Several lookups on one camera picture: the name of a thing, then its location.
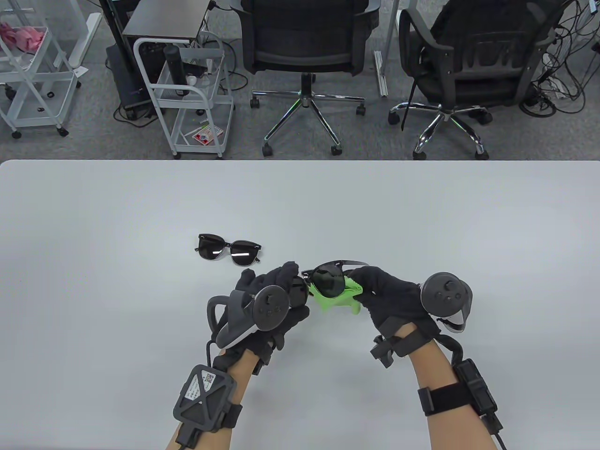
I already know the person's right hand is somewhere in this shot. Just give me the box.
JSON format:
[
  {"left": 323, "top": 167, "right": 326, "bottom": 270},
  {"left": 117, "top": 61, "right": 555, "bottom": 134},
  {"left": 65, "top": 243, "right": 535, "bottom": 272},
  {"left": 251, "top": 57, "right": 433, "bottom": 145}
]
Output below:
[{"left": 349, "top": 266, "right": 441, "bottom": 350}]

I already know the person's left hand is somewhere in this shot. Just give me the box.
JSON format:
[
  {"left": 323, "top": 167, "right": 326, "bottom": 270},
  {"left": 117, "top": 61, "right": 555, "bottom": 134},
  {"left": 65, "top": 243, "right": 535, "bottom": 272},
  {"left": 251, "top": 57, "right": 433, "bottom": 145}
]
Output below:
[{"left": 213, "top": 261, "right": 312, "bottom": 371}]

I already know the grey handheld controller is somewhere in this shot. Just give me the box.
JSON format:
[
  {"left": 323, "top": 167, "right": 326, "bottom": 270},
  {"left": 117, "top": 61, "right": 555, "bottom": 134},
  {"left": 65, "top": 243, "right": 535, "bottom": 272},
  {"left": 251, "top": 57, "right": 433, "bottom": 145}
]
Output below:
[
  {"left": 207, "top": 285, "right": 291, "bottom": 348},
  {"left": 420, "top": 272, "right": 472, "bottom": 334}
]

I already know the green cleaning cloth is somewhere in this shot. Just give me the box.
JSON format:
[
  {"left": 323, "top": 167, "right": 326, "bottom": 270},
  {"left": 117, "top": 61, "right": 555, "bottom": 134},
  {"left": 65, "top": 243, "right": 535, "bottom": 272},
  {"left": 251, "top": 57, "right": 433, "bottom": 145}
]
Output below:
[{"left": 307, "top": 276, "right": 364, "bottom": 314}]

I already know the person's right forearm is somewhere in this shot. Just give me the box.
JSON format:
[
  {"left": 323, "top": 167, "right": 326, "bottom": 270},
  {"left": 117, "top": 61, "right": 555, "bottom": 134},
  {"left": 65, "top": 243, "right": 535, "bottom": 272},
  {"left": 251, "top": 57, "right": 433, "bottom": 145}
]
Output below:
[{"left": 394, "top": 328, "right": 504, "bottom": 450}]

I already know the black wrist sensor pack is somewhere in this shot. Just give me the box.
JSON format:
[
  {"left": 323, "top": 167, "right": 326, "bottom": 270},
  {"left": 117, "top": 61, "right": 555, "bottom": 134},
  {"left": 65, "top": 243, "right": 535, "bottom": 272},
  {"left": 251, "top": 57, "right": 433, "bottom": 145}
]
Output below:
[
  {"left": 173, "top": 365, "right": 243, "bottom": 446},
  {"left": 418, "top": 359, "right": 503, "bottom": 434}
]

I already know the red and white packet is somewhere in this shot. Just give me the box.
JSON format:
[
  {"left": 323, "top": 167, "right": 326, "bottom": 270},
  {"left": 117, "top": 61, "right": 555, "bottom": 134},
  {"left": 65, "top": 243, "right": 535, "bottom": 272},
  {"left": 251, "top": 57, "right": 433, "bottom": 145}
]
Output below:
[{"left": 191, "top": 126, "right": 223, "bottom": 145}]

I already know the white metal rolling cart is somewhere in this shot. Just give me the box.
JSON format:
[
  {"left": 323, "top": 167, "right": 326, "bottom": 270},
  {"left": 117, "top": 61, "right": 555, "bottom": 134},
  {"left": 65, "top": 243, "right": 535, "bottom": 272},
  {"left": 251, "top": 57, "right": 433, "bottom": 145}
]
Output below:
[
  {"left": 134, "top": 32, "right": 235, "bottom": 160},
  {"left": 0, "top": 0, "right": 81, "bottom": 139}
]

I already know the white desk leg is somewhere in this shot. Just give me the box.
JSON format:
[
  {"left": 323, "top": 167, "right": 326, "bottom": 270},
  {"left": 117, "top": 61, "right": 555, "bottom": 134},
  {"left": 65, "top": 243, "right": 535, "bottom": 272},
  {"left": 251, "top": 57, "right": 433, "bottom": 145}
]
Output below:
[
  {"left": 374, "top": 0, "right": 400, "bottom": 98},
  {"left": 69, "top": 13, "right": 102, "bottom": 68}
]

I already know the black bottle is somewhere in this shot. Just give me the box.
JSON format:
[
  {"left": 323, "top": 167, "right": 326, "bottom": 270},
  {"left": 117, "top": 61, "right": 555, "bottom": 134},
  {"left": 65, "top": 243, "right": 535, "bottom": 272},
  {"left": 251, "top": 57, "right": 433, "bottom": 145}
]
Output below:
[{"left": 164, "top": 45, "right": 189, "bottom": 98}]

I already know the black computer tower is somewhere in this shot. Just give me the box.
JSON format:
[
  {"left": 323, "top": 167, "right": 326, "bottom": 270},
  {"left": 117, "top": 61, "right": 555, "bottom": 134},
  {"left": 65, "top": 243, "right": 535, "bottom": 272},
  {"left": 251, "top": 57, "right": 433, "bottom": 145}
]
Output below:
[{"left": 105, "top": 43, "right": 158, "bottom": 111}]

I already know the black mesh office chair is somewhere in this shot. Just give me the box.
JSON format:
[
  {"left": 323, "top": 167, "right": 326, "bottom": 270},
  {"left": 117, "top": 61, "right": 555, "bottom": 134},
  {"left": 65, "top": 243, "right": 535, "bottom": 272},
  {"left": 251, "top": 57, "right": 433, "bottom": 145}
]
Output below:
[
  {"left": 239, "top": 0, "right": 378, "bottom": 157},
  {"left": 388, "top": 0, "right": 570, "bottom": 161}
]

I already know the white power strip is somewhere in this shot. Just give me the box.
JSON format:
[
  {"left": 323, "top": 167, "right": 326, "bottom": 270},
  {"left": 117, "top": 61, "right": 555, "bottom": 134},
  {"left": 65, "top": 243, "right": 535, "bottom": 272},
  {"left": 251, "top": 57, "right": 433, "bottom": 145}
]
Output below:
[{"left": 544, "top": 75, "right": 568, "bottom": 99}]

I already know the dark side table top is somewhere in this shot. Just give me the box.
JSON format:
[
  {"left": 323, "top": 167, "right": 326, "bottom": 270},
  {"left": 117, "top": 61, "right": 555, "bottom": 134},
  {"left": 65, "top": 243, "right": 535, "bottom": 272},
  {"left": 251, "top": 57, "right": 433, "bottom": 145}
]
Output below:
[{"left": 122, "top": 0, "right": 210, "bottom": 43}]

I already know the pink cloth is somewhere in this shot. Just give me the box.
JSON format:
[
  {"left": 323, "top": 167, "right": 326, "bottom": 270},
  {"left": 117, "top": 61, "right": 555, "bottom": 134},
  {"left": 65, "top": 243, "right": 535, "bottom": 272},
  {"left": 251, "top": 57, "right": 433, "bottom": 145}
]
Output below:
[{"left": 0, "top": 22, "right": 47, "bottom": 51}]

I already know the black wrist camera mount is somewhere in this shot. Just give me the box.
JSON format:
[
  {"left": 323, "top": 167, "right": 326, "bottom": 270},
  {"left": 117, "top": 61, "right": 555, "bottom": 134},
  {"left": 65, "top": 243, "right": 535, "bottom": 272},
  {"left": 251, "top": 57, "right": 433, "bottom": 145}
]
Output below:
[{"left": 370, "top": 335, "right": 397, "bottom": 367}]

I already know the tangle of black cables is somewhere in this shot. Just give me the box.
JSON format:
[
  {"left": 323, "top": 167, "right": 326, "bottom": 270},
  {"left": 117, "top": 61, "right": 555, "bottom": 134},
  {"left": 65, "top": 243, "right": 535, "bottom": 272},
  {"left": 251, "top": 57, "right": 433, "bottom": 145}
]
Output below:
[{"left": 519, "top": 0, "right": 600, "bottom": 117}]

